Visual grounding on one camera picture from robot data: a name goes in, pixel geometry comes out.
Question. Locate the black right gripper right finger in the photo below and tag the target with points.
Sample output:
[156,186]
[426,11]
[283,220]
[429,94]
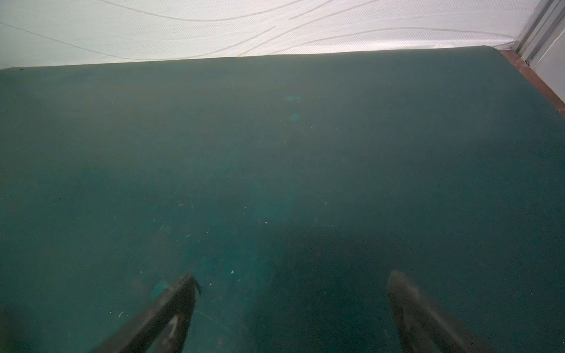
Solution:
[424,326]

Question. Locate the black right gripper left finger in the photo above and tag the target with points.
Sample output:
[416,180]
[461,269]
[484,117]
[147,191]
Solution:
[163,326]

